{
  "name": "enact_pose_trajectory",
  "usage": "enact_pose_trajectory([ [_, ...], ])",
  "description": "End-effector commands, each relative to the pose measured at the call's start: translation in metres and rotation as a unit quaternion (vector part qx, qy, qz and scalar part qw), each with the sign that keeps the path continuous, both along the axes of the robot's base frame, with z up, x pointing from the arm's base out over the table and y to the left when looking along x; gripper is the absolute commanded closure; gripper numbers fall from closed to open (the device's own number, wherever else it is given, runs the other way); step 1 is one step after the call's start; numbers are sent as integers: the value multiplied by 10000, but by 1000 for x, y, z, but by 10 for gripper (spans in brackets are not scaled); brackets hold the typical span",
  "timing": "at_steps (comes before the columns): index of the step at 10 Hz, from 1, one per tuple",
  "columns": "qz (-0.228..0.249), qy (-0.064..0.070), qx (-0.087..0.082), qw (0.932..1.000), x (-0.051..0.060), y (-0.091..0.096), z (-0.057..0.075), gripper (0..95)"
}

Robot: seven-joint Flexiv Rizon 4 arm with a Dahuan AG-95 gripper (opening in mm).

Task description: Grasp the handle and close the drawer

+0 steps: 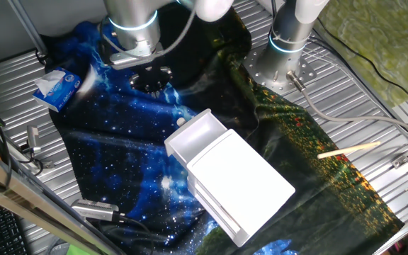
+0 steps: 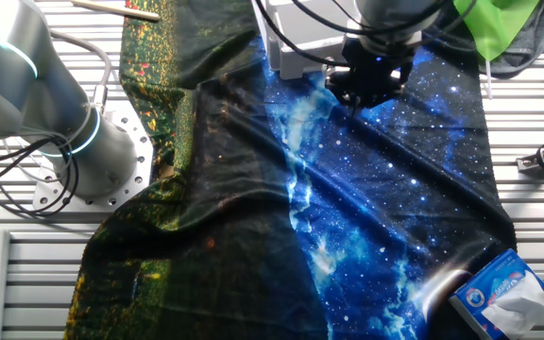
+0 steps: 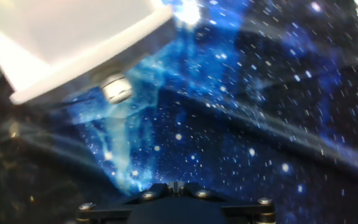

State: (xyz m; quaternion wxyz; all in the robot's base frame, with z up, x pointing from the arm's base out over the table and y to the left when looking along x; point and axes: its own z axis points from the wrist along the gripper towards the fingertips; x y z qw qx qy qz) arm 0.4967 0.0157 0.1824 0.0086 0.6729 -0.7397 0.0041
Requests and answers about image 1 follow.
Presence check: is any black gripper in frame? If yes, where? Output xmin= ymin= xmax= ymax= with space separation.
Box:
xmin=129 ymin=64 xmax=174 ymax=95

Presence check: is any white plastic drawer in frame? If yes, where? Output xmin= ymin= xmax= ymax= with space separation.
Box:
xmin=164 ymin=108 xmax=228 ymax=168

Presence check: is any white plastic drawer cabinet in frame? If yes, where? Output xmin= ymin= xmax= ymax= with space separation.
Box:
xmin=186 ymin=128 xmax=296 ymax=248

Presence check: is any galaxy and meadow print cloth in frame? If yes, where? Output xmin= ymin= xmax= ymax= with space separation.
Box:
xmin=44 ymin=0 xmax=405 ymax=255

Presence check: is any blue tissue pack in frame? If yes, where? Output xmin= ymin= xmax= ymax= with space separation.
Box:
xmin=32 ymin=67 xmax=83 ymax=113

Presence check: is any thin metal bar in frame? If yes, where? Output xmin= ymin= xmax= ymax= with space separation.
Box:
xmin=6 ymin=0 xmax=49 ymax=57

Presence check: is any green cloth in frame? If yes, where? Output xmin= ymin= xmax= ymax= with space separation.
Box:
xmin=64 ymin=243 xmax=90 ymax=255

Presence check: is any grey cloth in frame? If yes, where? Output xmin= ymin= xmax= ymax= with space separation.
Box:
xmin=42 ymin=236 xmax=71 ymax=255

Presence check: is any wooden stick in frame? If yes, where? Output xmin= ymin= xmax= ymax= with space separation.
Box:
xmin=316 ymin=140 xmax=382 ymax=160

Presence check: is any green mottled mat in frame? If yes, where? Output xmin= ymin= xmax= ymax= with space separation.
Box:
xmin=312 ymin=0 xmax=408 ymax=109

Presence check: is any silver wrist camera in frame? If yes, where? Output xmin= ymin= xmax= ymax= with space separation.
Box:
xmin=108 ymin=40 xmax=165 ymax=71

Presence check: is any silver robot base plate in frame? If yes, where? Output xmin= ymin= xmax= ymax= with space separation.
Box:
xmin=242 ymin=47 xmax=317 ymax=96

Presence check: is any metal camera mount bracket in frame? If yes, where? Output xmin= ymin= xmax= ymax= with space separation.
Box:
xmin=11 ymin=140 xmax=56 ymax=170

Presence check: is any black camera cable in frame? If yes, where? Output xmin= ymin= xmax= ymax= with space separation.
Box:
xmin=117 ymin=211 xmax=155 ymax=255

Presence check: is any silver finned camera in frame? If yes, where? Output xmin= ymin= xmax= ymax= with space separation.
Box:
xmin=70 ymin=198 xmax=120 ymax=223

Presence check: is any grey cable with metal connector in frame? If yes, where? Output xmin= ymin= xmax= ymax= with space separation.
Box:
xmin=285 ymin=69 xmax=408 ymax=141

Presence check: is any metal frame bar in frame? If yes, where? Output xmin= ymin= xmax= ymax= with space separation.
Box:
xmin=0 ymin=140 xmax=127 ymax=255

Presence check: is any thin black cable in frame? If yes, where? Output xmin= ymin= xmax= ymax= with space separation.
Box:
xmin=315 ymin=16 xmax=408 ymax=109

